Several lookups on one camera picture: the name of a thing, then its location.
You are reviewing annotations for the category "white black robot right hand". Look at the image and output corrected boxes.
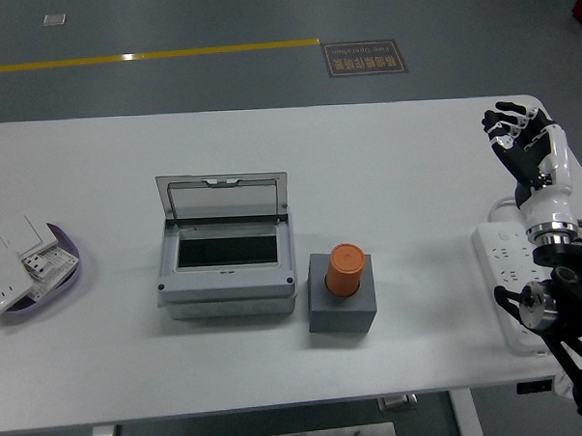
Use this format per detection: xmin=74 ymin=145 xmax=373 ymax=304
xmin=480 ymin=97 xmax=580 ymax=234

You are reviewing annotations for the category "orange cylinder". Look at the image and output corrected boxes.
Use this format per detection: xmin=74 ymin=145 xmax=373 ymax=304
xmin=322 ymin=242 xmax=368 ymax=300

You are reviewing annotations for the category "grey electrical box with lid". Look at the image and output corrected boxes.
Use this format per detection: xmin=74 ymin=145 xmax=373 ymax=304
xmin=151 ymin=169 xmax=299 ymax=322

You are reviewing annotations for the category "grey cube with round hole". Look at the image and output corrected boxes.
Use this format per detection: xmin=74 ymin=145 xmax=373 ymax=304
xmin=305 ymin=250 xmax=378 ymax=337

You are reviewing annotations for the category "white power strip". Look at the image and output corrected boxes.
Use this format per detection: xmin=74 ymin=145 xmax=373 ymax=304
xmin=470 ymin=219 xmax=557 ymax=359

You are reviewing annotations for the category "white power plug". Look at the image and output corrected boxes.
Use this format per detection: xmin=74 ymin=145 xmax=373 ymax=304
xmin=553 ymin=371 xmax=575 ymax=400

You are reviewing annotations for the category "black table control panel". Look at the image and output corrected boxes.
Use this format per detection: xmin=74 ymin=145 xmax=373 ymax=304
xmin=515 ymin=379 xmax=554 ymax=395

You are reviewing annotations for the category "brown floor sign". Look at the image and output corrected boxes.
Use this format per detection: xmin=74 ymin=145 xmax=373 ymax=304
xmin=321 ymin=39 xmax=409 ymax=78

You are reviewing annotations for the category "purple tray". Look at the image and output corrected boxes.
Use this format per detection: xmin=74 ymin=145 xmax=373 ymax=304
xmin=1 ymin=221 xmax=83 ymax=314

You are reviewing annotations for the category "white printed socket plate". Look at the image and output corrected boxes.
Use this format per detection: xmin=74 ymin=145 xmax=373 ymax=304
xmin=31 ymin=246 xmax=81 ymax=303

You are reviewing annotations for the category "white socket module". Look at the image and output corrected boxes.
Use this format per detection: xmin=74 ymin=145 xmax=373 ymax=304
xmin=20 ymin=251 xmax=53 ymax=282

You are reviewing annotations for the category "metal table bracket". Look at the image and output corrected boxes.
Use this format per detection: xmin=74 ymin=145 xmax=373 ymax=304
xmin=378 ymin=393 xmax=419 ymax=412

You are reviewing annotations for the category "white wall switch plate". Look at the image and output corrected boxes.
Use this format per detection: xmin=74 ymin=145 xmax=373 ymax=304
xmin=0 ymin=212 xmax=61 ymax=259

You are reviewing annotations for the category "white wall socket plate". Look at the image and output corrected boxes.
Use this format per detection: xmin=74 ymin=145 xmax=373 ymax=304
xmin=0 ymin=246 xmax=36 ymax=322

